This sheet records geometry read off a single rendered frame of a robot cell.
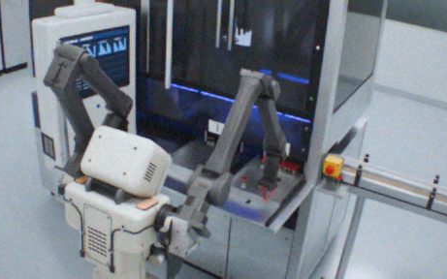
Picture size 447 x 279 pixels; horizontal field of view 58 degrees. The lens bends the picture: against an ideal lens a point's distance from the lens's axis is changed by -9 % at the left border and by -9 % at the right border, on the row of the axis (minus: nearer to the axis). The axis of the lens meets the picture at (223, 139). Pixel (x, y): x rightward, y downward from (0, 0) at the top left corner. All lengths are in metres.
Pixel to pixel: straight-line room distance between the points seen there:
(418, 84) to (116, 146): 5.65
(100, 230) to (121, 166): 0.19
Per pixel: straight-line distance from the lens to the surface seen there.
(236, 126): 1.27
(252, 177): 2.03
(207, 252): 2.58
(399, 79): 6.55
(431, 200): 2.04
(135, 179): 1.15
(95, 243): 1.28
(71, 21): 1.98
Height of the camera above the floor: 1.90
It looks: 26 degrees down
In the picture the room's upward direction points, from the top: 4 degrees clockwise
